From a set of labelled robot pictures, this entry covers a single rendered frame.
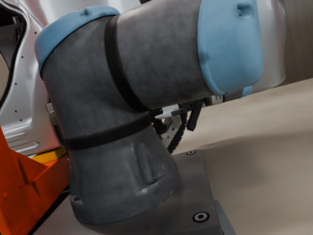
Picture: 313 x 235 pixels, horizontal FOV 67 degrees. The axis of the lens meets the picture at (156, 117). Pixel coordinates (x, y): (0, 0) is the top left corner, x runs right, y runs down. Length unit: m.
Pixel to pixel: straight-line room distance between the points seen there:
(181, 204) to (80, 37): 0.21
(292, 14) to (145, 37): 6.57
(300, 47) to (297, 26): 0.48
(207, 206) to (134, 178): 0.08
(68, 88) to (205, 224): 0.20
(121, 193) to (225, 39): 0.19
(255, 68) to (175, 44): 0.08
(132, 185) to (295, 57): 6.52
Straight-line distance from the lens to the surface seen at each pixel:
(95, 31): 0.28
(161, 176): 0.30
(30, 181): 1.22
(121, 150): 0.28
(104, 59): 0.25
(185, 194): 0.30
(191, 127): 0.87
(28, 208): 1.15
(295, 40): 6.73
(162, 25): 0.23
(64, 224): 0.34
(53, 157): 1.47
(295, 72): 6.72
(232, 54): 0.22
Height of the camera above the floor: 0.96
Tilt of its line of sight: 9 degrees down
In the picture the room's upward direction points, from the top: 16 degrees counter-clockwise
